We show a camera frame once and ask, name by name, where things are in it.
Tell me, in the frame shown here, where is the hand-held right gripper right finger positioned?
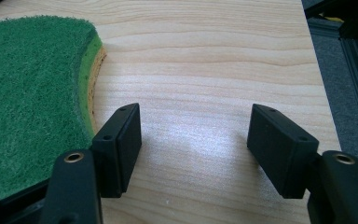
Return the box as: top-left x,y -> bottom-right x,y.
246,103 -> 358,224

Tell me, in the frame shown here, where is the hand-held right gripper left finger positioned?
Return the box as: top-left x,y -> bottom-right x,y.
40,103 -> 143,224

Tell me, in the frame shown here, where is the green scouring sponge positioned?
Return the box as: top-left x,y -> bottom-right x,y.
0,15 -> 108,201

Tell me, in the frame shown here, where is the black metal frame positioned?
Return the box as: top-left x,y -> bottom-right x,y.
303,0 -> 358,162

